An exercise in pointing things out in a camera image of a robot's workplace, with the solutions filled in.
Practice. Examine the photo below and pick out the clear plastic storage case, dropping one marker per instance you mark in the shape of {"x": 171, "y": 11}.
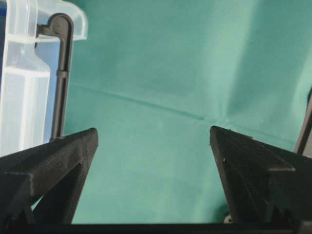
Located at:
{"x": 29, "y": 62}

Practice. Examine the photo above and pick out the black case handle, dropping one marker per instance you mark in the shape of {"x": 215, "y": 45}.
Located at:
{"x": 60, "y": 26}

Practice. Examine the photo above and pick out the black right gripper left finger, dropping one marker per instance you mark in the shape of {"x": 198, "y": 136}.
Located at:
{"x": 45, "y": 182}

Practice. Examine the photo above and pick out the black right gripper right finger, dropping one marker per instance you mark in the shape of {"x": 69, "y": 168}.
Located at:
{"x": 260, "y": 180}

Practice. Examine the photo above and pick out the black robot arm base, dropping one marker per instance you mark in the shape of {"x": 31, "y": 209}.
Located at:
{"x": 304, "y": 143}

